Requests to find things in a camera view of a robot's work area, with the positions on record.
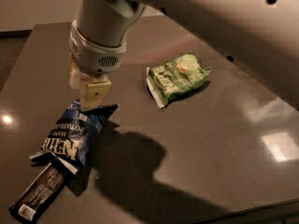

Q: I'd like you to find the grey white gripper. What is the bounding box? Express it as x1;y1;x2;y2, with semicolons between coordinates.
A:
69;21;126;111

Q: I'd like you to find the blue chip bag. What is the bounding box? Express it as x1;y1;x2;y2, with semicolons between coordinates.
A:
30;100;119;175

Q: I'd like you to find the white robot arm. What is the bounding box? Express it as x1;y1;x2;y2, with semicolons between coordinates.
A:
69;0;299;107

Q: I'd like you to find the green chip bag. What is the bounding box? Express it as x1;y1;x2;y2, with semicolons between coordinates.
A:
146;53;212;108

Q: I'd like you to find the black rxbar chocolate bar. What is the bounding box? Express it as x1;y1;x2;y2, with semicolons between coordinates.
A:
9;163;67;224

